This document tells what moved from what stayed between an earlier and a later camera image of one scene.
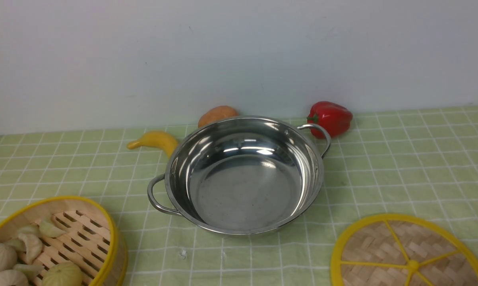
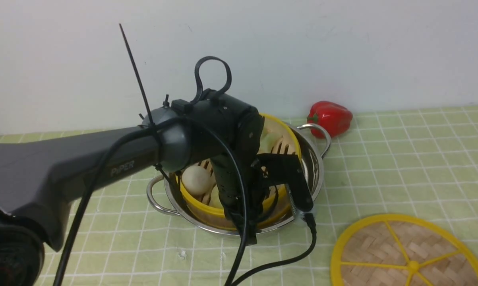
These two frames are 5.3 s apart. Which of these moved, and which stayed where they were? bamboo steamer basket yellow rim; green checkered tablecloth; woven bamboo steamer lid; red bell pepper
Moved: bamboo steamer basket yellow rim
Stayed: green checkered tablecloth; woven bamboo steamer lid; red bell pepper
